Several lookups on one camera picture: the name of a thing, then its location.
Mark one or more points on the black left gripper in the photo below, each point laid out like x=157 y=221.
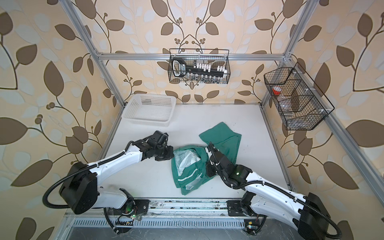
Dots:
x=170 y=155

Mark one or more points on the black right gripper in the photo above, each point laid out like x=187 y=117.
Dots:
x=209 y=168

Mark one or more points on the green trousers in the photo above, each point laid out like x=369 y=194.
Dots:
x=189 y=162

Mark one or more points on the white plastic mesh basket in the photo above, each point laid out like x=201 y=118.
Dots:
x=149 y=110

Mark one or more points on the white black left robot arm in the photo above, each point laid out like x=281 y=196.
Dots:
x=82 y=190

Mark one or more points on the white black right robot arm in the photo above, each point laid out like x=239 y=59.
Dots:
x=305 y=213

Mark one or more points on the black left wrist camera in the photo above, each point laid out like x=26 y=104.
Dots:
x=160 y=138

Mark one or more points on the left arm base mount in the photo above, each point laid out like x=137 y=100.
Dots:
x=133 y=213

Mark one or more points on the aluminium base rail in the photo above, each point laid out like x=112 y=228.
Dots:
x=170 y=213

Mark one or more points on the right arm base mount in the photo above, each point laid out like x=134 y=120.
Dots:
x=253 y=222

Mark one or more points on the black wire basket centre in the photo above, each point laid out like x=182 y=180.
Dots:
x=218 y=58

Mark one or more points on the black wire basket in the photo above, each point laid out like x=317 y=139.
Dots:
x=302 y=105
x=218 y=58

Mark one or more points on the black wire basket right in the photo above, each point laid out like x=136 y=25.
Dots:
x=302 y=105

